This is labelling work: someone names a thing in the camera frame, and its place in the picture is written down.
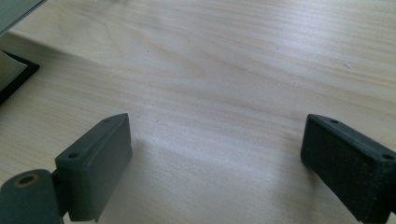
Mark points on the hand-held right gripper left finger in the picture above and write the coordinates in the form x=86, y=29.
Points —
x=93, y=168

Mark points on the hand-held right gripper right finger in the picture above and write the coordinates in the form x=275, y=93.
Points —
x=351, y=168

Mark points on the black book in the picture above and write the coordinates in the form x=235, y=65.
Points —
x=29, y=70

